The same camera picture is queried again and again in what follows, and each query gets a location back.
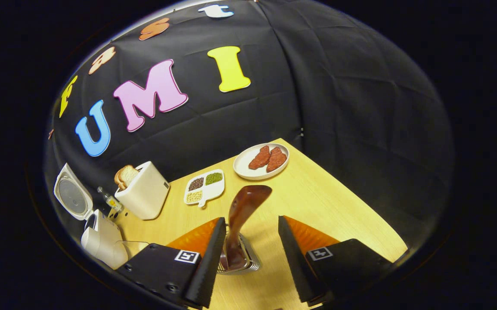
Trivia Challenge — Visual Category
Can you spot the metal wire chopstick holder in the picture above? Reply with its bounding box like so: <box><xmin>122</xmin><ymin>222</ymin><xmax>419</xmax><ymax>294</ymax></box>
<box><xmin>217</xmin><ymin>224</ymin><xmax>261</xmax><ymax>275</ymax></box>

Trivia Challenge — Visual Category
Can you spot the brown wooden spoon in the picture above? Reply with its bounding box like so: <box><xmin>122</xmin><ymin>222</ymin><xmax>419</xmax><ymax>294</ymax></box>
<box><xmin>224</xmin><ymin>185</ymin><xmax>273</xmax><ymax>271</ymax></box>

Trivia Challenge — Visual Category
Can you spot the white divided grain dish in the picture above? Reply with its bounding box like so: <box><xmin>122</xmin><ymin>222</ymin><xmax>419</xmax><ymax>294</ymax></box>
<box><xmin>183</xmin><ymin>169</ymin><xmax>226</xmax><ymax>208</ymax></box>

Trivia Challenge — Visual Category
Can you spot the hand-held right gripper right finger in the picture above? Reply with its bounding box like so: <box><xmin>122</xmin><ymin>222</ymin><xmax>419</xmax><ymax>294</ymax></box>
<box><xmin>278</xmin><ymin>215</ymin><xmax>393</xmax><ymax>307</ymax></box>

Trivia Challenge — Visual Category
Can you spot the round white plate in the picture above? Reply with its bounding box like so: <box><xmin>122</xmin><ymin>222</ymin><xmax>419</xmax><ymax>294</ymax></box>
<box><xmin>233</xmin><ymin>143</ymin><xmax>290</xmax><ymax>180</ymax></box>

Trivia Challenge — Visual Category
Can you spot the black backdrop cloth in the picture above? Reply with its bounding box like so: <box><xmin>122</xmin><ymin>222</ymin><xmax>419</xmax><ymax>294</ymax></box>
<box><xmin>44</xmin><ymin>0</ymin><xmax>454</xmax><ymax>259</ymax></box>

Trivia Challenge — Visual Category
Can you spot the white toaster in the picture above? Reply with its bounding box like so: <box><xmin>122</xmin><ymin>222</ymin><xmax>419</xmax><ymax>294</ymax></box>
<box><xmin>114</xmin><ymin>161</ymin><xmax>171</xmax><ymax>220</ymax></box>

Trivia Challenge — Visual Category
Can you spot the red meat piece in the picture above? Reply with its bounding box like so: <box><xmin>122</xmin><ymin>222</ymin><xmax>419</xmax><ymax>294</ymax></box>
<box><xmin>248</xmin><ymin>145</ymin><xmax>271</xmax><ymax>170</ymax></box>
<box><xmin>266</xmin><ymin>147</ymin><xmax>288</xmax><ymax>173</ymax></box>

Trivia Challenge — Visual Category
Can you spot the white rice cooker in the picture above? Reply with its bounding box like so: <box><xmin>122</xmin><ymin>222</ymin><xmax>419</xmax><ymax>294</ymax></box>
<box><xmin>53</xmin><ymin>163</ymin><xmax>129</xmax><ymax>270</ymax></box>

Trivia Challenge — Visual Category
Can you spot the small clear glass bottle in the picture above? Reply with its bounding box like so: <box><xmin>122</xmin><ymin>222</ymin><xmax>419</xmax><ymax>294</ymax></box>
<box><xmin>97</xmin><ymin>186</ymin><xmax>124</xmax><ymax>214</ymax></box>

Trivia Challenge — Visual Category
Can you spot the clear shallow container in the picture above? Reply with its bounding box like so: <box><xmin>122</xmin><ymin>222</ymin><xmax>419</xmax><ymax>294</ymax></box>
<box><xmin>121</xmin><ymin>240</ymin><xmax>150</xmax><ymax>259</ymax></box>

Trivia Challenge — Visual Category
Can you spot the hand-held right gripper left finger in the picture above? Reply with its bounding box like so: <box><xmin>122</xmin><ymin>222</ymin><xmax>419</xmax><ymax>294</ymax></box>
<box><xmin>117</xmin><ymin>217</ymin><xmax>227</xmax><ymax>309</ymax></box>

